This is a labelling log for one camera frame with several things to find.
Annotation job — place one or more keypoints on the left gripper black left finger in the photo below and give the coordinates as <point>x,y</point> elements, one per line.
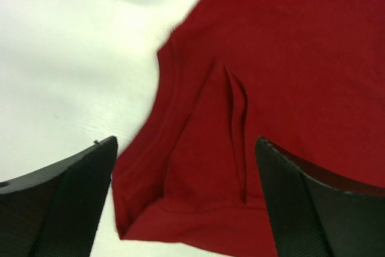
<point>55,210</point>

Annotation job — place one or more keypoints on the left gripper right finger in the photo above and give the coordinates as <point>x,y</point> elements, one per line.
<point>315,212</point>

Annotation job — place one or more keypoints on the red t shirt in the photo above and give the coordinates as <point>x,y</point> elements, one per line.
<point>306,74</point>

